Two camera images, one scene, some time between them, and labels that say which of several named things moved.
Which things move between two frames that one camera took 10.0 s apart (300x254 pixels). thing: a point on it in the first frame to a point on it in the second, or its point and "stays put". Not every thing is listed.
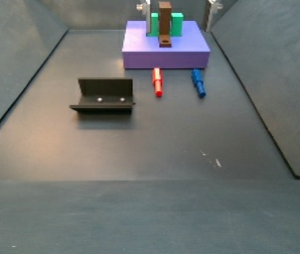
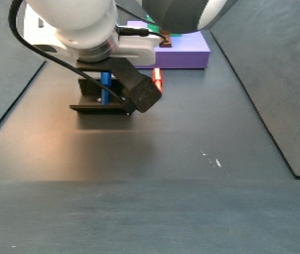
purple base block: x=142 y=52 stays put
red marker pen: x=158 y=80 stays put
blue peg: x=199 y=82 to x=104 y=77
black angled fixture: x=104 y=95 stays put
